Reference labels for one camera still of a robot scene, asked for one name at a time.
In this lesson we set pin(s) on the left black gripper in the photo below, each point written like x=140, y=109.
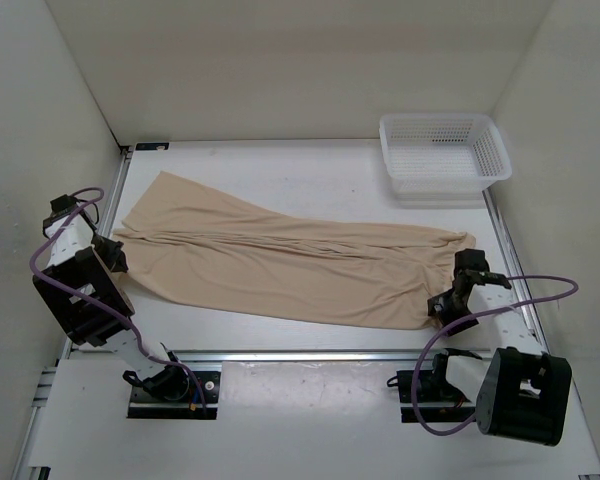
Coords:
x=116, y=259

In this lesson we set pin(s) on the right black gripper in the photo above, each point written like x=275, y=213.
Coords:
x=439, y=303

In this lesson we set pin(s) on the beige trousers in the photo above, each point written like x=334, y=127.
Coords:
x=194, y=245

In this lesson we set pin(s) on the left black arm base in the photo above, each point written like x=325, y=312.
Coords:
x=172, y=395

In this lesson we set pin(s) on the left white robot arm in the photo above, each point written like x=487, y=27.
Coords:
x=79, y=287

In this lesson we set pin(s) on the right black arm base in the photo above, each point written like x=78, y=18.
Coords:
x=439, y=401

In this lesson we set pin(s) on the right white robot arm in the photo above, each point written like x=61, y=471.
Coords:
x=521, y=392

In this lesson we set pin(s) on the white plastic mesh basket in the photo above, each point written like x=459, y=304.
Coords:
x=442, y=154

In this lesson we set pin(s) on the aluminium front rail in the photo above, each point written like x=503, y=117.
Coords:
x=310, y=356

